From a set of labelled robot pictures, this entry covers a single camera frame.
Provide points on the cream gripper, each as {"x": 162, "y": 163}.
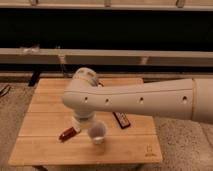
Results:
{"x": 81, "y": 122}

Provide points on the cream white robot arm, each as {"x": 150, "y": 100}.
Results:
{"x": 189, "y": 99}

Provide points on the red brown sausage toy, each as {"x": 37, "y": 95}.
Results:
{"x": 67, "y": 134}

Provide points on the dark red rectangular bar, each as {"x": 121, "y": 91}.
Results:
{"x": 122, "y": 120}

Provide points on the wooden table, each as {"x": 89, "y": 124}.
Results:
{"x": 38, "y": 140}

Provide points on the wooden beam rail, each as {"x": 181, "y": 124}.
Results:
{"x": 105, "y": 57}

